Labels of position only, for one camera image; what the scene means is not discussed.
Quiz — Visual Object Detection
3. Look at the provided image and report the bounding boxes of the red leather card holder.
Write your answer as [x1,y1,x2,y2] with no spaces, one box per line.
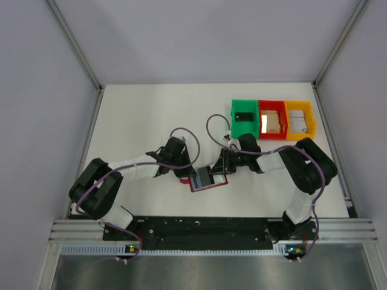
[179,174,228,193]

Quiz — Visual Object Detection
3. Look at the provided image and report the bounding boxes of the grey credit card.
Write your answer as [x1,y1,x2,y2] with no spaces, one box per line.
[196,166,215,187]

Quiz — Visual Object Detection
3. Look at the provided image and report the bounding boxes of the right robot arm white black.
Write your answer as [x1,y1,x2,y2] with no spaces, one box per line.
[209,134,337,237]

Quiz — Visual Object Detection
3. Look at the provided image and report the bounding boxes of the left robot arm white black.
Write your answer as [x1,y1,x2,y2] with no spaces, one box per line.
[68,136,195,224]

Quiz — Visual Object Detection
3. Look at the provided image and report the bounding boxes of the black card in green bin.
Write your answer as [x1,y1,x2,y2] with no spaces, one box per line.
[234,112,254,122]

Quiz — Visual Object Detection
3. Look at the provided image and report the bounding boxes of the gold card in red bin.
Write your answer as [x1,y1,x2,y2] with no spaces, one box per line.
[261,110,281,134]

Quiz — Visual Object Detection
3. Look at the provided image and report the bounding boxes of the white cards in yellow bin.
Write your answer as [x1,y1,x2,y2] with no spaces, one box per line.
[288,110,308,134]

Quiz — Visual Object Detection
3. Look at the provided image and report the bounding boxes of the green storage bin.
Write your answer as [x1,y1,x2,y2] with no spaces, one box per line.
[231,99,261,139]

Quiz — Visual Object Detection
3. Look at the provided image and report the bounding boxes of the red storage bin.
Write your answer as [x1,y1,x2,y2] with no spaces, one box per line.
[258,100,288,140]

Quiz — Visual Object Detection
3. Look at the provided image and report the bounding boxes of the yellow storage bin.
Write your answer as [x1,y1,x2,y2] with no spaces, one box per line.
[285,101,316,141]

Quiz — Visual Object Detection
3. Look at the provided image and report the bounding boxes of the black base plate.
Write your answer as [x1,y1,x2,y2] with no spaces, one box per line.
[102,216,317,251]

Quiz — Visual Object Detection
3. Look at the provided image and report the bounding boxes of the white cable duct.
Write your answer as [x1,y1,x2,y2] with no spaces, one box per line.
[61,243,294,257]

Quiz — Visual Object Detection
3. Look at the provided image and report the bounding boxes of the front aluminium rail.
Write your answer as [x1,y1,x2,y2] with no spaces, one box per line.
[48,218,379,243]

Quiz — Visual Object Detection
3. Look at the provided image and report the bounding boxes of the aluminium frame rail right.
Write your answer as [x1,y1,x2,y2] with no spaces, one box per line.
[316,1,386,289]

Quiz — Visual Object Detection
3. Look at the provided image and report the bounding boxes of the aluminium frame rail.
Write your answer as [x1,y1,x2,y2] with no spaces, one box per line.
[36,0,105,290]
[316,1,386,289]

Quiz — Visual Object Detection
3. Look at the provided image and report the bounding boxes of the aluminium frame rail left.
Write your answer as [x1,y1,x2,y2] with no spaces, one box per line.
[36,0,105,290]

